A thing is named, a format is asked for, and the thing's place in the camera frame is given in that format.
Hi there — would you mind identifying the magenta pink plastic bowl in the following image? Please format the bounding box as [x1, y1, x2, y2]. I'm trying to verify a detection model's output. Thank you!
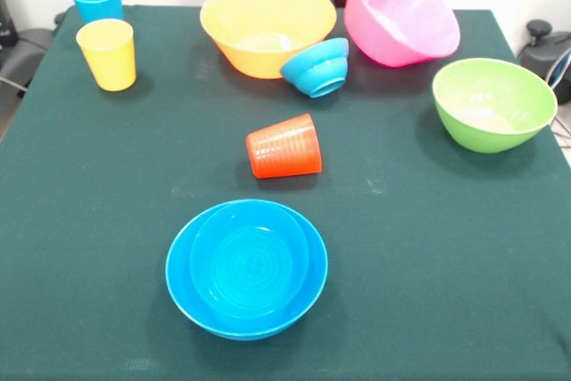
[343, 0, 461, 69]

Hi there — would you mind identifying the orange plastic bowl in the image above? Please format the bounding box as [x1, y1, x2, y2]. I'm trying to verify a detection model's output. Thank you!
[199, 0, 338, 80]

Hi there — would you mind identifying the small cyan plastic bowl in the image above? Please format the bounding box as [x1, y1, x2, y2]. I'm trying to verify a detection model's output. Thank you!
[279, 37, 351, 99]

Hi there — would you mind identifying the red-orange plastic cup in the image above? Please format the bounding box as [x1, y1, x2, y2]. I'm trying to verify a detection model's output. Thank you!
[245, 113, 323, 180]

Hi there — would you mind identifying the medium translucent blue bowl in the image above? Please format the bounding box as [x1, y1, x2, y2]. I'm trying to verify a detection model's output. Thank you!
[188, 199, 310, 320]

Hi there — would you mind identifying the large blue plastic bowl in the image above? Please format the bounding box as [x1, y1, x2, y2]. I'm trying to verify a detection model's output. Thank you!
[164, 199, 329, 342]

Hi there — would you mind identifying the lime green plastic bowl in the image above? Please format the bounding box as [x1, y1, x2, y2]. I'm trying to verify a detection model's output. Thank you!
[431, 57, 559, 154]

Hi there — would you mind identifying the yellow plastic cup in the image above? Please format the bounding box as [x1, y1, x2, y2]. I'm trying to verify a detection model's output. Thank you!
[75, 18, 137, 92]

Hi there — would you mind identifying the dark green tablecloth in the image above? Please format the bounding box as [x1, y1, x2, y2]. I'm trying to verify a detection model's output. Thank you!
[0, 4, 571, 381]

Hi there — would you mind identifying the gray pedestal foot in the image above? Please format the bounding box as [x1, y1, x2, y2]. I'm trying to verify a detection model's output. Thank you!
[517, 19, 571, 104]
[0, 26, 59, 87]

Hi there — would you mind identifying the tangle of floor cables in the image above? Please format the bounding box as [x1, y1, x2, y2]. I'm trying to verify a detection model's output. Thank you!
[546, 48, 571, 141]

